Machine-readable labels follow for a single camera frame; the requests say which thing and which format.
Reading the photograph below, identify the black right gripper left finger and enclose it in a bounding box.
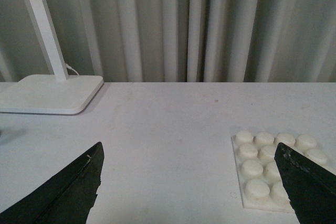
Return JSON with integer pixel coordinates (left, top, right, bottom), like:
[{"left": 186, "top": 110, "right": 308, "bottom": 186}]
[{"left": 1, "top": 142, "right": 102, "bottom": 223}]

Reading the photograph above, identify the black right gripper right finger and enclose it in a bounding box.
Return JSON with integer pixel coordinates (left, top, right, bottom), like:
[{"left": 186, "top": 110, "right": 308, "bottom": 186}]
[{"left": 275, "top": 142, "right": 335, "bottom": 223}]

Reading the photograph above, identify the white desk lamp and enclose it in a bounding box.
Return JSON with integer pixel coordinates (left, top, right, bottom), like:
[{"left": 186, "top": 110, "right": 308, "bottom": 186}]
[{"left": 1, "top": 0, "right": 103, "bottom": 115}]

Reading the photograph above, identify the grey pleated curtain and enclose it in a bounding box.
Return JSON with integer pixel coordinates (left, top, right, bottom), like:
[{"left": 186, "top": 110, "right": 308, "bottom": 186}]
[{"left": 0, "top": 0, "right": 336, "bottom": 83}]

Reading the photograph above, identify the white studded base plate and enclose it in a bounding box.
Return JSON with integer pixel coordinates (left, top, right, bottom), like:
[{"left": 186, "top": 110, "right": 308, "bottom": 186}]
[{"left": 232, "top": 130, "right": 335, "bottom": 213}]

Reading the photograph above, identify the white lamp cable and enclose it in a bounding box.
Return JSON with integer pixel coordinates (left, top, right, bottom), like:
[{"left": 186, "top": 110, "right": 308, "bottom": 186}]
[{"left": 64, "top": 62, "right": 80, "bottom": 76}]

